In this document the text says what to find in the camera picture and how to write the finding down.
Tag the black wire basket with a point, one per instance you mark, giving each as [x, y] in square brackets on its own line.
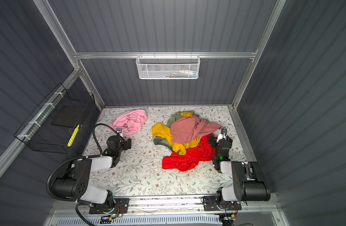
[55, 127]

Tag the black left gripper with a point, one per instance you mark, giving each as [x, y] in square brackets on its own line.
[126, 144]

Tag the items in white basket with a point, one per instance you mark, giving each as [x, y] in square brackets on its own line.
[179, 74]

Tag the white wire mesh basket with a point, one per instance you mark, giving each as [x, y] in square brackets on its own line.
[149, 67]

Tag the light pink cloth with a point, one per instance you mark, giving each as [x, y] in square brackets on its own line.
[130, 122]

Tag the black flat pad in basket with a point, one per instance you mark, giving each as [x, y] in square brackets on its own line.
[70, 117]

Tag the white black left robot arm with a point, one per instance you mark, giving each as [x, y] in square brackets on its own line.
[70, 180]

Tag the red cloth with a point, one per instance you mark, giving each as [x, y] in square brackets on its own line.
[201, 153]

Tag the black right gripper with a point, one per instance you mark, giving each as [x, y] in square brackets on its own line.
[213, 141]

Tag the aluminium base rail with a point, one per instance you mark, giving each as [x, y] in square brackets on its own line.
[168, 204]

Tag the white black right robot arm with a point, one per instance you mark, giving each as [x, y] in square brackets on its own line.
[248, 181]

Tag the yellow cloth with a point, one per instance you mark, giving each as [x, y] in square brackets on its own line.
[167, 135]

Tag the dusty rose cloth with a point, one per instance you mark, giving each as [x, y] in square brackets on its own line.
[187, 129]

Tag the yellow green marker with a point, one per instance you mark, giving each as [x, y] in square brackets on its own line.
[73, 136]

